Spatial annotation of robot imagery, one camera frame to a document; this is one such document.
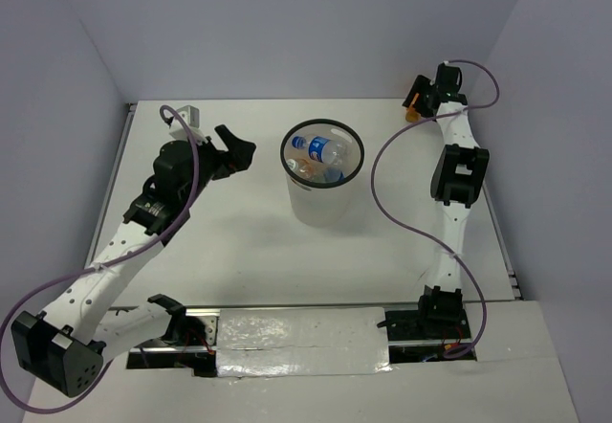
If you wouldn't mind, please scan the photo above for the orange bottle with label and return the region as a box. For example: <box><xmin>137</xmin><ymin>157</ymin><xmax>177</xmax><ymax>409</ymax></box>
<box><xmin>405</xmin><ymin>93</ymin><xmax>422</xmax><ymax>123</ymax></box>

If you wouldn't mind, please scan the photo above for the blue cap pepsi water bottle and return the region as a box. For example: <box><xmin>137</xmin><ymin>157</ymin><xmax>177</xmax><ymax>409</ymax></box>
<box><xmin>291</xmin><ymin>134</ymin><xmax>349</xmax><ymax>166</ymax></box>

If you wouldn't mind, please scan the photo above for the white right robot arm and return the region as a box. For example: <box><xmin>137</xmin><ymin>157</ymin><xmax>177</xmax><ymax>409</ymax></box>
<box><xmin>403</xmin><ymin>62</ymin><xmax>490</xmax><ymax>338</ymax></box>

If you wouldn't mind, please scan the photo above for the blue label white cap bottle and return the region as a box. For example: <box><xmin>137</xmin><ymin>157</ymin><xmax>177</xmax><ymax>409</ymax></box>
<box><xmin>320</xmin><ymin>166</ymin><xmax>344</xmax><ymax>184</ymax></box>

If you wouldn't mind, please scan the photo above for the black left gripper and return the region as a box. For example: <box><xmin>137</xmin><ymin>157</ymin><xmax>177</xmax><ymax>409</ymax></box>
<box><xmin>181</xmin><ymin>125</ymin><xmax>255</xmax><ymax>206</ymax></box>

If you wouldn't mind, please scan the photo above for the silver foil tape panel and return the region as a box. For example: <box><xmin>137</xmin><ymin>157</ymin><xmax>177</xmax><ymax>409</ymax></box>
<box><xmin>216</xmin><ymin>307</ymin><xmax>391</xmax><ymax>378</ymax></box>

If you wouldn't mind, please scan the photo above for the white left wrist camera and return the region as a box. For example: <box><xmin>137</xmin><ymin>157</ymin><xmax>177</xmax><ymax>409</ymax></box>
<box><xmin>169</xmin><ymin>105</ymin><xmax>207</xmax><ymax>145</ymax></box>

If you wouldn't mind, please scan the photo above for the white bin with black rim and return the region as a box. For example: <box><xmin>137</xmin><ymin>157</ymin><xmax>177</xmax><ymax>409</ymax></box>
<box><xmin>279</xmin><ymin>119</ymin><xmax>364</xmax><ymax>227</ymax></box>

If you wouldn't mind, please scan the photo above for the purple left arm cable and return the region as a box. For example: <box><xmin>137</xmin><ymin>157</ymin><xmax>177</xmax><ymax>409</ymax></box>
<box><xmin>0</xmin><ymin>104</ymin><xmax>201</xmax><ymax>414</ymax></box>

